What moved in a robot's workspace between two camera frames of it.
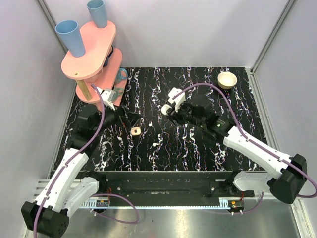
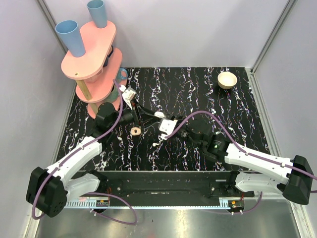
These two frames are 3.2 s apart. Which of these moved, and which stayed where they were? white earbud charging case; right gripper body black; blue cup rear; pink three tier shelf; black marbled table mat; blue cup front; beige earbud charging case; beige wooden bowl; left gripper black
Moved: right gripper body black; white earbud charging case; left gripper black
Stayed: beige wooden bowl; beige earbud charging case; black marbled table mat; blue cup rear; blue cup front; pink three tier shelf
